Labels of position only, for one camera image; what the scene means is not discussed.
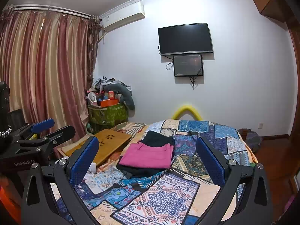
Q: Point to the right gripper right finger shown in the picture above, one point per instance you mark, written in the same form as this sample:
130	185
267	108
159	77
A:
254	205

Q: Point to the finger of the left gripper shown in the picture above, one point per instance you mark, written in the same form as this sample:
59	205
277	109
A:
57	137
42	126

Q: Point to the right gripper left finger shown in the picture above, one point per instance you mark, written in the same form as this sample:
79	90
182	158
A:
38	203

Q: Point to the pink pants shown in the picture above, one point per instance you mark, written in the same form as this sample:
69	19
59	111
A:
139	155

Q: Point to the green fabric storage box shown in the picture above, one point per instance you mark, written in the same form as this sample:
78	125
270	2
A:
108	116

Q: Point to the wooden lap desk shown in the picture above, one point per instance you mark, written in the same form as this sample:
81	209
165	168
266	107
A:
105	145

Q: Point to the orange box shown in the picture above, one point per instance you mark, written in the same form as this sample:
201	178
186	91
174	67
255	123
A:
107	103

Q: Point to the grey neck pillow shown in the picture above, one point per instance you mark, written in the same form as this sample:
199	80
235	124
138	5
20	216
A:
126	96

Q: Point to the striped pink curtain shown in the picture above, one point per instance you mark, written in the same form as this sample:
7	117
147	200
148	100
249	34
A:
47	60

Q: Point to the blue patchwork bedspread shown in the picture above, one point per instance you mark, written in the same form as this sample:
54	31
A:
121	194

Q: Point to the dark teal folded garment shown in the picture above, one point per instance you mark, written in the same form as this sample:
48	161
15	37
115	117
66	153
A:
152	139

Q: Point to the yellow foam tube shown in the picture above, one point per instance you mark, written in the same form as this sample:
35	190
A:
187	109

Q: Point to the white air conditioner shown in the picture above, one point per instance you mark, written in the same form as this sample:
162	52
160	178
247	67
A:
117	18

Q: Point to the wooden wardrobe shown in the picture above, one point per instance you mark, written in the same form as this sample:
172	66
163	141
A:
276	0

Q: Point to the white wall socket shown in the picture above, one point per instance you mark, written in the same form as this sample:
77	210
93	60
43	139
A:
260	125

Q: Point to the small framed wall screen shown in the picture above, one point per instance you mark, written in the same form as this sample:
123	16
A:
190	65

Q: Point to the black wall television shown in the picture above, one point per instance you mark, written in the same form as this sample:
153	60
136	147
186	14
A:
185	39

